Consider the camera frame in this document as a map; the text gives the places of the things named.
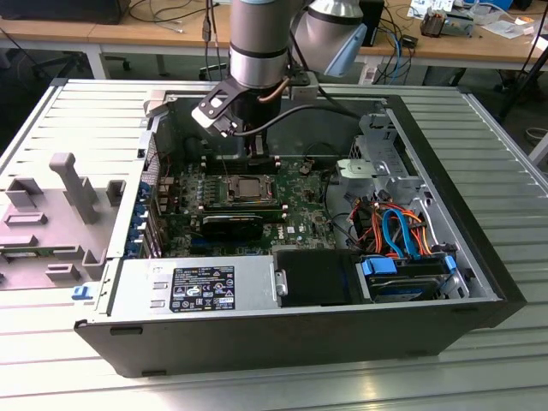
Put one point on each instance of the white camera with black bracket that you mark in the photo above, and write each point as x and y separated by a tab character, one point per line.
203	115

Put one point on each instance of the black disk bay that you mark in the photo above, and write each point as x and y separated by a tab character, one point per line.
317	278

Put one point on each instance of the metal drive cage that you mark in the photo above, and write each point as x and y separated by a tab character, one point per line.
400	182

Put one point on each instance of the blue plastic clip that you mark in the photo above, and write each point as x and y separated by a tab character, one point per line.
81	293

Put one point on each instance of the grey device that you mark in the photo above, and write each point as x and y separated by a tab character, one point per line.
460	25

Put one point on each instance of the green RAM stick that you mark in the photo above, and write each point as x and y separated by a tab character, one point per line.
21	254

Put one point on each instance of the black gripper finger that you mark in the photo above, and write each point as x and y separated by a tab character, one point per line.
262	147

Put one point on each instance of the hard disk with blue carrier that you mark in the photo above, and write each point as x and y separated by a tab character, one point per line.
402	293

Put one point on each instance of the brown cooler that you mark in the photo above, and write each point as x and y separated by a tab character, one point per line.
432	23

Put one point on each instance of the black graphics card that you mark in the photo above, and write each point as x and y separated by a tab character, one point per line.
231	227

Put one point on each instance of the green motherboard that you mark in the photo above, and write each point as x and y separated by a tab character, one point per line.
299	214

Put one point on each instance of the white papers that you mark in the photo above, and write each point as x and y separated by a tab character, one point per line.
505	27

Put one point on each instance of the blue slot latch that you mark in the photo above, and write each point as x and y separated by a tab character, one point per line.
146	190
132	248
138	220

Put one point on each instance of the black tripod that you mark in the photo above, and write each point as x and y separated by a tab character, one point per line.
523	83

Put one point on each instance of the wooden desk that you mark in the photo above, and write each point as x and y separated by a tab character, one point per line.
128	36

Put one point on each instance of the CPU socket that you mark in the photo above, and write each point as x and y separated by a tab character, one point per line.
228	190

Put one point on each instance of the silver green CPU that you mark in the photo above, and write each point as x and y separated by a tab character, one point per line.
250	188

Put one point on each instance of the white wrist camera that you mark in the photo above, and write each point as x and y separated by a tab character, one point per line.
304	91

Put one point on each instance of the black grey PC case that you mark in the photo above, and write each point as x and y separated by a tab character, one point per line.
257	342

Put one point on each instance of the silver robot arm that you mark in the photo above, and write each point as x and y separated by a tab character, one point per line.
259	34

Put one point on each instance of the black power adapter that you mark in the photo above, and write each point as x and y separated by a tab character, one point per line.
409	41

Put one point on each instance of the grey parts rack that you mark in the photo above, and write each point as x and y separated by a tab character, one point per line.
64	233

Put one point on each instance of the silver power supply unit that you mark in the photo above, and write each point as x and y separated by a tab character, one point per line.
257	284

